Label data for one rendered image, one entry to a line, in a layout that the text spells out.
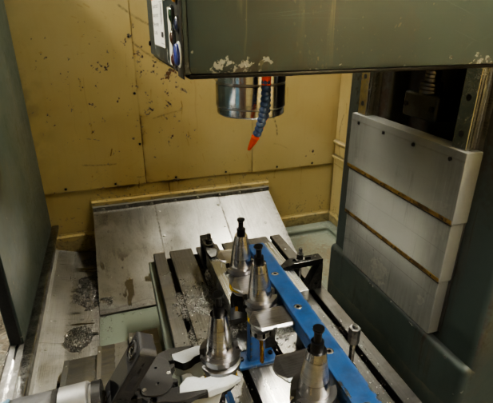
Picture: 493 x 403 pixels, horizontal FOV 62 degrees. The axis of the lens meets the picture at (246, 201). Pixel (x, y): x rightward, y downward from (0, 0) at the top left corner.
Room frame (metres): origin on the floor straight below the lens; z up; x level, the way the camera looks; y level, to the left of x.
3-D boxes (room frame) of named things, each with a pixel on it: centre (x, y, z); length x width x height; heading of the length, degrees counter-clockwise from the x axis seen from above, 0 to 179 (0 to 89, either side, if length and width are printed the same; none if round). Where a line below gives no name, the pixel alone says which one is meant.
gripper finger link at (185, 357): (0.51, 0.07, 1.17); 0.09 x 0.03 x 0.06; 121
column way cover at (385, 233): (1.11, -0.43, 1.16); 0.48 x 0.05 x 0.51; 18
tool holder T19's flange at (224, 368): (0.49, 0.04, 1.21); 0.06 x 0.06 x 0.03
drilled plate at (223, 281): (1.07, -0.02, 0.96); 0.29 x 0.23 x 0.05; 18
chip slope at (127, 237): (1.60, 0.20, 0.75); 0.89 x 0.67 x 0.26; 108
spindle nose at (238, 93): (0.97, -0.01, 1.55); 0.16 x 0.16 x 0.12
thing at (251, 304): (0.62, -0.03, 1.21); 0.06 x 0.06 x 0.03
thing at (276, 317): (0.57, -0.04, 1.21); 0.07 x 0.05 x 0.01; 108
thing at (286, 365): (0.47, -0.07, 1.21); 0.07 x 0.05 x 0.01; 108
